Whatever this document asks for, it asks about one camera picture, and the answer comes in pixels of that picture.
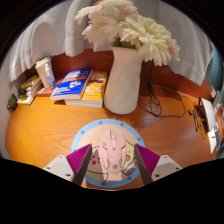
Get white pleated curtain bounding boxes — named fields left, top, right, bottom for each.
left=8, top=0, right=214, bottom=87

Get pink computer mouse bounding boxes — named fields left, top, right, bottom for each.
left=98, top=129, right=128, bottom=175

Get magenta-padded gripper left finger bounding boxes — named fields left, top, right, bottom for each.
left=43, top=143, right=94, bottom=187

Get cream tumbler bottle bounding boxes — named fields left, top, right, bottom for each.
left=34, top=55, right=53, bottom=89

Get round blue-rimmed cartoon mouse pad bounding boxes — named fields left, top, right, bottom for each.
left=70, top=118, right=146, bottom=189

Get orange book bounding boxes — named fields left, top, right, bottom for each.
left=64, top=70, right=108, bottom=109

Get white flat electronic device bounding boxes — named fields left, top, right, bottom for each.
left=194, top=97, right=218, bottom=134

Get red-brown book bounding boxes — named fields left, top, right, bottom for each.
left=36, top=78, right=64, bottom=98

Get white and yellow book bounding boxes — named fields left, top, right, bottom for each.
left=17, top=91, right=43, bottom=106

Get white flower bouquet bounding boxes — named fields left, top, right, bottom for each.
left=74, top=0, right=181, bottom=67

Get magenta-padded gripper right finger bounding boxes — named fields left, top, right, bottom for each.
left=133, top=143, right=184, bottom=186

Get white ceramic vase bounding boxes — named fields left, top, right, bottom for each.
left=103, top=46, right=145, bottom=116

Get yellow and black book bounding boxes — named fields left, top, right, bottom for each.
left=19, top=74, right=41, bottom=92

